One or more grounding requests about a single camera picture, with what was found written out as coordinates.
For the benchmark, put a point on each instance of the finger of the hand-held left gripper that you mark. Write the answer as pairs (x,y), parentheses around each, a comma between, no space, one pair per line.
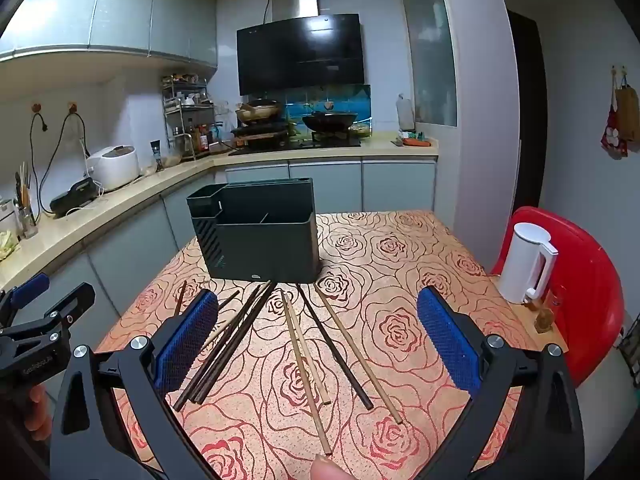
(70,307)
(27,292)

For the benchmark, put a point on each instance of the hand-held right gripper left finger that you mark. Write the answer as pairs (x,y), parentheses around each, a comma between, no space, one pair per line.
(185,345)

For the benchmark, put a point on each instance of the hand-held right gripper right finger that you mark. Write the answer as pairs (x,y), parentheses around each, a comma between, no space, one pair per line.
(450,345)

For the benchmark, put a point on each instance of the dark brown chopstick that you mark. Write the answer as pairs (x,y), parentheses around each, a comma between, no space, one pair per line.
(180,297)
(230,330)

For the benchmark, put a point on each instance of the light brown chopstick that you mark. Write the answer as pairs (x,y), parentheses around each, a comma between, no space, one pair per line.
(227,304)

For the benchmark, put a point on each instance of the black chopstick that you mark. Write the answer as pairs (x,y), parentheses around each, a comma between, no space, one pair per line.
(242,330)
(337,350)

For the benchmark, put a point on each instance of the bamboo chopstick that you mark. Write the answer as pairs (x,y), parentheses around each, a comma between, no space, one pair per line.
(311,360)
(356,350)
(302,360)

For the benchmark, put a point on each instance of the dark green utensil holder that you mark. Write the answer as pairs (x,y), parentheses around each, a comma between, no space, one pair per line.
(265,250)

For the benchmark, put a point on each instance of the jar of kitchen utensils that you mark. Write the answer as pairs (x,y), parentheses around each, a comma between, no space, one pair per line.
(26,215)

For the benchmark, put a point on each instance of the person's left hand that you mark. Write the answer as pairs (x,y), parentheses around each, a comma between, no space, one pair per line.
(37,415)

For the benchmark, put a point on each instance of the person's right hand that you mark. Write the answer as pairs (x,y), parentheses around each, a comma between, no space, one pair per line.
(327,470)

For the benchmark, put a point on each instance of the small brown object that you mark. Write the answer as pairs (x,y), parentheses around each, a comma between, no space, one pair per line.
(543,319)

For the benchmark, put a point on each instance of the rose-patterned tablecloth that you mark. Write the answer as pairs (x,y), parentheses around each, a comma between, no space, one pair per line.
(400,260)

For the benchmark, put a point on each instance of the black countertop appliance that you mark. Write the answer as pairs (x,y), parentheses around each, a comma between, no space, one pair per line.
(72,196)

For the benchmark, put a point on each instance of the white electric kettle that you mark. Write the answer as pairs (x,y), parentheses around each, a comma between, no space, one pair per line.
(520,260)

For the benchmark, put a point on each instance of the red plastic chair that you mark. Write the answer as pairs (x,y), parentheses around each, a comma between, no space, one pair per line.
(585,300)

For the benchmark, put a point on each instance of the white rice cooker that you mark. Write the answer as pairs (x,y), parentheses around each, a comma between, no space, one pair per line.
(115,167)

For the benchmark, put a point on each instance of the beige kitchen countertop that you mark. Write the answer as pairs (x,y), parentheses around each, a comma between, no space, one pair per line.
(150,180)

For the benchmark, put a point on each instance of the dark pepper grinder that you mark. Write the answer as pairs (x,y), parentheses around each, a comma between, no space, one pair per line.
(156,156)

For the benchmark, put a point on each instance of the grey lower cabinets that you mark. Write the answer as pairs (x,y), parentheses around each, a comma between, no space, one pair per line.
(325,185)

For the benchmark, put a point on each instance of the orange cleaning cloth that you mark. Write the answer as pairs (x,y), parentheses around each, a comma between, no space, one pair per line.
(417,141)

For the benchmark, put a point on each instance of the red sauce bottle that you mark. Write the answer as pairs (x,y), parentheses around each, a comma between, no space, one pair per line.
(203,138)

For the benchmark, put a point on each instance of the portable cooker under pot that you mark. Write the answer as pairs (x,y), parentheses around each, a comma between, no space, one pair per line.
(260,132)

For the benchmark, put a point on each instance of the metal spice rack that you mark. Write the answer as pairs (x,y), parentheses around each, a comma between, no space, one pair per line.
(187,105)

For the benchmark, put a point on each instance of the black gas cooktop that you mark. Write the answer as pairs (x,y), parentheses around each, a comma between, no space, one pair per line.
(320,143)

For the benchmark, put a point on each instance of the black wok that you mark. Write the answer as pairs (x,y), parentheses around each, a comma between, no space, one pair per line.
(330,120)

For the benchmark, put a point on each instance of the red floral hanging bag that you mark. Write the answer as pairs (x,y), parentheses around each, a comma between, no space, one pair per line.
(613,135)

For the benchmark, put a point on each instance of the blue picture tile backsplash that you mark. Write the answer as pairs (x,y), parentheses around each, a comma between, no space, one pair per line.
(345,100)

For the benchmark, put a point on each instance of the frosted glass window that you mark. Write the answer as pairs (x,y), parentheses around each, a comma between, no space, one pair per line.
(430,50)

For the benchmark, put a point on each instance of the black range hood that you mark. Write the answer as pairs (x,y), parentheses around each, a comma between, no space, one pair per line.
(300,55)

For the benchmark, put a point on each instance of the grey upper wall cabinets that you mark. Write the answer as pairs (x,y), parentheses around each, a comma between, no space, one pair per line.
(125,10)

